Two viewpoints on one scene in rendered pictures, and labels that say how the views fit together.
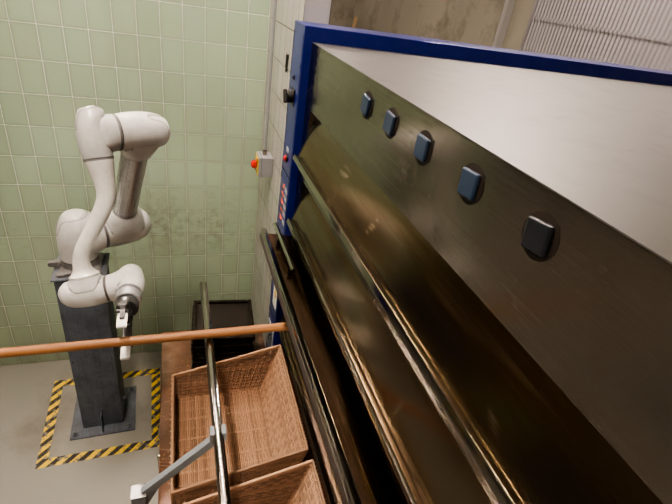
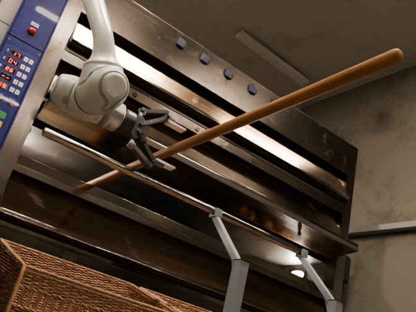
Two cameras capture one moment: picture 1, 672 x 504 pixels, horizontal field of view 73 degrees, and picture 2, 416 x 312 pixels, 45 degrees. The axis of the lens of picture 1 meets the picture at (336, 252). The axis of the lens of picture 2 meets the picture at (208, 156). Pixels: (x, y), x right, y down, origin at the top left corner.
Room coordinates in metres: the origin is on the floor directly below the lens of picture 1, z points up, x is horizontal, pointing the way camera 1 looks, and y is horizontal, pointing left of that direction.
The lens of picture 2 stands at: (1.19, 2.06, 0.54)
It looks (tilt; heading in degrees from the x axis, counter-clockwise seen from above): 24 degrees up; 261
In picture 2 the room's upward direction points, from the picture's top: 14 degrees clockwise
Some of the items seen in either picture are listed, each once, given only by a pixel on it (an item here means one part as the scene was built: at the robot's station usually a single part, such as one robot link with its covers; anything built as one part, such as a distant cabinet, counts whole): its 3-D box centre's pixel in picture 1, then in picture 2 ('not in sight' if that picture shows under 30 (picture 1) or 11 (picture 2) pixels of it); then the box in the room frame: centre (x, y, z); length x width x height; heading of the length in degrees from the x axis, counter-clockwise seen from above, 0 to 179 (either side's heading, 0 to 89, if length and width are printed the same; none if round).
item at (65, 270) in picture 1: (75, 261); not in sight; (1.68, 1.17, 1.03); 0.22 x 0.18 x 0.06; 114
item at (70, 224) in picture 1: (79, 233); not in sight; (1.70, 1.14, 1.17); 0.18 x 0.16 x 0.22; 138
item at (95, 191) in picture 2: not in sight; (200, 238); (0.79, -0.19, 1.16); 1.80 x 0.06 x 0.04; 22
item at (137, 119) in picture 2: (126, 311); (133, 125); (1.23, 0.69, 1.19); 0.09 x 0.07 x 0.08; 22
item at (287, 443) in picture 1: (233, 420); (81, 298); (1.22, 0.30, 0.72); 0.56 x 0.49 x 0.28; 21
